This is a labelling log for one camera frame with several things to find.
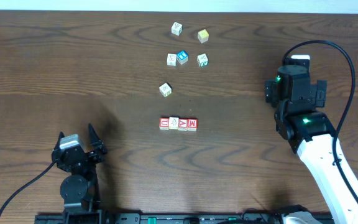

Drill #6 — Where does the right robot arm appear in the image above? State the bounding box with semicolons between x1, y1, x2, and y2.
265;79;358;223

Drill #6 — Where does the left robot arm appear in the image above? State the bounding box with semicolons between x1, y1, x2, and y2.
52;124;107;223

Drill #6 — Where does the black cable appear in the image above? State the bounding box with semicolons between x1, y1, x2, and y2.
282;40;358;224
0;160;58;224

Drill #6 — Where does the yellow top block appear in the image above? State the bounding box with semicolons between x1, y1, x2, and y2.
197;29;209;43

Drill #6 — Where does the white block yellow side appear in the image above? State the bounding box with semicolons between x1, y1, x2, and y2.
168;117;179;129

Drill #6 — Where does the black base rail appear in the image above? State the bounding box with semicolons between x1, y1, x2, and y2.
34;212;335;224

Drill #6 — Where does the red U block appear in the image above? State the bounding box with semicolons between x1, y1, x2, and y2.
159;118;169;130

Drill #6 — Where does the white block number four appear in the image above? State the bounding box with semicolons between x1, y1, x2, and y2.
167;54;177;66

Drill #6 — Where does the white dragonfly block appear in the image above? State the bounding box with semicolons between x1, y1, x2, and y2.
159;83;172;97

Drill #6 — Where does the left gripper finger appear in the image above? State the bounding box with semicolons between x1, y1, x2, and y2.
57;131;65;145
88;123;105;152

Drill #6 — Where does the red A block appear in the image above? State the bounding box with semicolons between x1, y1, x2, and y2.
178;118;188;131

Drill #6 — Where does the blue top block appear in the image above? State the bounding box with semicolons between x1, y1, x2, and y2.
177;50;188;65

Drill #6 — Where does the red M block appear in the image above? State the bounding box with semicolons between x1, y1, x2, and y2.
187;119;198;131

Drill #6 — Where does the left black cable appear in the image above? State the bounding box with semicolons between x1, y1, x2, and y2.
0;160;58;224

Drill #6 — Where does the right black cable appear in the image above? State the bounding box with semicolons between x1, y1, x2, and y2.
282;40;358;224

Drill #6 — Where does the white block top left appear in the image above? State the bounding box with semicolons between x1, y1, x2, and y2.
171;22;183;35

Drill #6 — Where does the white block green side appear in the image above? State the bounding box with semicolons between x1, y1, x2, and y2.
197;54;209;67

